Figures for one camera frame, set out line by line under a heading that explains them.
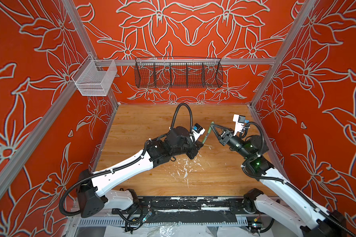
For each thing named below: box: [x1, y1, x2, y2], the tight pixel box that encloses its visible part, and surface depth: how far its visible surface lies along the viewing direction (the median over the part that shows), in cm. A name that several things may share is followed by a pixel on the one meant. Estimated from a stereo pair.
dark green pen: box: [202, 126, 212, 146], surface depth 66 cm
